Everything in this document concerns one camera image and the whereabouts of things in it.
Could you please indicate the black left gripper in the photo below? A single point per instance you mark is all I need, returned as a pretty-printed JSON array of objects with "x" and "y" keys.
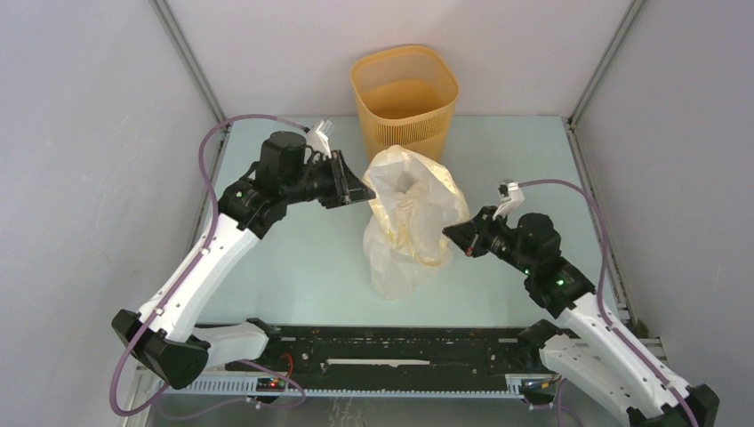
[{"x": 347, "y": 188}]

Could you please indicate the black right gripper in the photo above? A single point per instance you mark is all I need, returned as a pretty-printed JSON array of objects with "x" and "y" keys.
[{"x": 469, "y": 236}]

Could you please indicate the translucent cream trash bag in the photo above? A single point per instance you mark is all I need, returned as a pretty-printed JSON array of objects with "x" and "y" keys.
[{"x": 415, "y": 199}]

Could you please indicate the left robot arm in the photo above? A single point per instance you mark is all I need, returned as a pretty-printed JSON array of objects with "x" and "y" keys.
[{"x": 163, "y": 334}]

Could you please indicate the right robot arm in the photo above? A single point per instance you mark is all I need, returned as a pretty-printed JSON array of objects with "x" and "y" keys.
[{"x": 585, "y": 342}]

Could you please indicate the orange plastic trash bin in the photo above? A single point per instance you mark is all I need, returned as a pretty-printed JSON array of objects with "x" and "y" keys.
[{"x": 405, "y": 96}]

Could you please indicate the right controller board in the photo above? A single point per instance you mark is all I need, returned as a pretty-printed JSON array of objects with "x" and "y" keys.
[{"x": 536, "y": 386}]

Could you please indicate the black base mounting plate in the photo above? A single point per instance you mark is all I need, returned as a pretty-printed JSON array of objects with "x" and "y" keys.
[{"x": 402, "y": 360}]

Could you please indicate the left controller board with LEDs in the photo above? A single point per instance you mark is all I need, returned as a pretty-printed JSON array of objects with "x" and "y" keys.
[{"x": 270, "y": 384}]

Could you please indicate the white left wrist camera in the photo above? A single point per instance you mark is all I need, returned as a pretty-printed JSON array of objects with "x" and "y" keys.
[{"x": 317, "y": 137}]

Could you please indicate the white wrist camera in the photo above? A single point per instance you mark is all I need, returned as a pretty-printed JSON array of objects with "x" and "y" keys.
[
  {"x": 511, "y": 197},
  {"x": 317, "y": 137}
]

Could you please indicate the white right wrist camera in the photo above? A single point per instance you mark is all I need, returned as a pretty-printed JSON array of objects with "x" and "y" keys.
[{"x": 511, "y": 197}]

